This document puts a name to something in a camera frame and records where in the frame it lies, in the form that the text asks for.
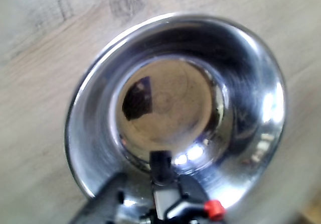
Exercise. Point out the black and red lego figure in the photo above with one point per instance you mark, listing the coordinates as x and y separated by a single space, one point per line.
161 166

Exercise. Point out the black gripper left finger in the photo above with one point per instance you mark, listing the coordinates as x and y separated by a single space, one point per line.
100 204

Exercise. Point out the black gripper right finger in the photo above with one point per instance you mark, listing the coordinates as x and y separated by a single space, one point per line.
193 188

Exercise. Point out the shiny metal bowl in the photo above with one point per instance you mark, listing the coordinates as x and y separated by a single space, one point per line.
175 96

